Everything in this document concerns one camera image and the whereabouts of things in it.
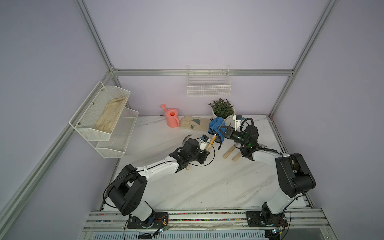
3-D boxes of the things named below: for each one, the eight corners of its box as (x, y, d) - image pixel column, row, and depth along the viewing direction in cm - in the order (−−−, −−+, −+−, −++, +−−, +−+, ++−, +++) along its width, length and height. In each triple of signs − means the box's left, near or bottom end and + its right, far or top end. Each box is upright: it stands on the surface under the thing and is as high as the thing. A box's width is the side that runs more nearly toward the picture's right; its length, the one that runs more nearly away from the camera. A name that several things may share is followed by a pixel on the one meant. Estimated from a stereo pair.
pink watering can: (169, 131, 113) (167, 120, 104) (163, 115, 125) (161, 104, 115) (181, 127, 116) (180, 117, 106) (175, 112, 127) (173, 101, 118)
